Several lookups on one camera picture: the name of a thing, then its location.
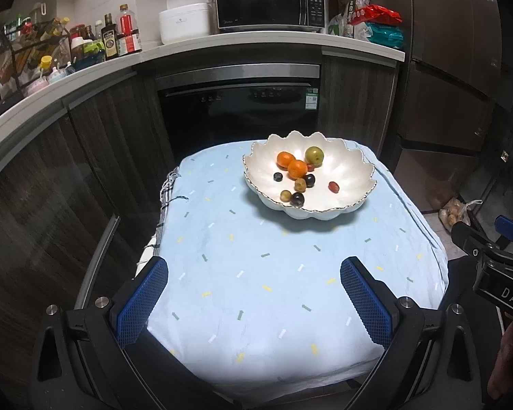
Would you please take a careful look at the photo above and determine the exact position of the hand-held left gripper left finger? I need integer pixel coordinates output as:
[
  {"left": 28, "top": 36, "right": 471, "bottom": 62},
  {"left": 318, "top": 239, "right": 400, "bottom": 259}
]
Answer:
[{"left": 28, "top": 256, "right": 169, "bottom": 410}]

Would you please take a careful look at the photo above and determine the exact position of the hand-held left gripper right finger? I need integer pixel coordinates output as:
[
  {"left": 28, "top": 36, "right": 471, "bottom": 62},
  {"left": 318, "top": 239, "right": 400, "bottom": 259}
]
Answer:
[{"left": 340, "top": 256, "right": 488, "bottom": 410}]

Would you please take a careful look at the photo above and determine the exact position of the white scalloped ceramic bowl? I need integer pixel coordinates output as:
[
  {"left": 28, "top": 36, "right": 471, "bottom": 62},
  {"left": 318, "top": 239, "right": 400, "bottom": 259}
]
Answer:
[{"left": 243, "top": 132, "right": 378, "bottom": 223}]

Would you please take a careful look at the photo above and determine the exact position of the plastic bag of potatoes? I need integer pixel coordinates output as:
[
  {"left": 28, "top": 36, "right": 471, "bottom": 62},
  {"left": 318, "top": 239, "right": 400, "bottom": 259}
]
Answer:
[{"left": 438, "top": 196, "right": 484, "bottom": 233}]

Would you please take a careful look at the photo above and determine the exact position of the white plaid cloth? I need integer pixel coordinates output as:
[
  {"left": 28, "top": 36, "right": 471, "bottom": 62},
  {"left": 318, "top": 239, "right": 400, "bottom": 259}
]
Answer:
[{"left": 134, "top": 166, "right": 189, "bottom": 278}]

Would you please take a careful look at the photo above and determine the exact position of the light blue patterned tablecloth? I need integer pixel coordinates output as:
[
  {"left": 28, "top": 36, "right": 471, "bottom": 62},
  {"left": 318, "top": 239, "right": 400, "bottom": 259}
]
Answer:
[{"left": 145, "top": 139, "right": 449, "bottom": 396}]

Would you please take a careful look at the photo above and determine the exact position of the dark brown refrigerator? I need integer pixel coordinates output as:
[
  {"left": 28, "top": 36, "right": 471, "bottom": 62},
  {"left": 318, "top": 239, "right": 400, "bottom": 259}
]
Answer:
[{"left": 393, "top": 0, "right": 509, "bottom": 214}]

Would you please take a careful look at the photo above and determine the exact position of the dark wood kitchen counter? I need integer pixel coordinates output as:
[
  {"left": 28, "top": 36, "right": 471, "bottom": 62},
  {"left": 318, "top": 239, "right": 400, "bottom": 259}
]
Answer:
[{"left": 0, "top": 30, "right": 407, "bottom": 308}]

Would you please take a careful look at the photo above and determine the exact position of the black built-in oven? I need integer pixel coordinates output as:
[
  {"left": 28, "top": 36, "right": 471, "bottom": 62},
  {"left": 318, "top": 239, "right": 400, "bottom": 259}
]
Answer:
[{"left": 154, "top": 64, "right": 322, "bottom": 167}]

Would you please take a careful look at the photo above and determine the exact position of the red snack packet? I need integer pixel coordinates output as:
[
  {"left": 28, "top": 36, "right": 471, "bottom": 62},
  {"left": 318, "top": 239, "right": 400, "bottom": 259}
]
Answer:
[{"left": 350, "top": 4, "right": 403, "bottom": 26}]

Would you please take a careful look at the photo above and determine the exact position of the white plastic bag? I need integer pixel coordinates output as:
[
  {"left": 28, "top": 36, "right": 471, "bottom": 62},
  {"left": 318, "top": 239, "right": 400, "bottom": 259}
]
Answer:
[{"left": 327, "top": 0, "right": 368, "bottom": 41}]

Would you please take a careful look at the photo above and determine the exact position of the cluster of condiment bottles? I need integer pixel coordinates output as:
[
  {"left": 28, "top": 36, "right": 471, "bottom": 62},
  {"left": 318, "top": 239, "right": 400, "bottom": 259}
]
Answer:
[{"left": 0, "top": 3, "right": 143, "bottom": 95}]

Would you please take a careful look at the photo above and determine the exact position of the white rice cooker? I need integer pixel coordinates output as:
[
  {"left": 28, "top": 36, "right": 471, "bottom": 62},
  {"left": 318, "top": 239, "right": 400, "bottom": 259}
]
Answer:
[{"left": 159, "top": 2, "right": 212, "bottom": 45}]

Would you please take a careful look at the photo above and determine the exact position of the black microwave oven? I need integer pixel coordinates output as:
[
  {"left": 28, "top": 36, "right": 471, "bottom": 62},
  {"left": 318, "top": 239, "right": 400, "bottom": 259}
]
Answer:
[{"left": 214, "top": 0, "right": 326, "bottom": 34}]

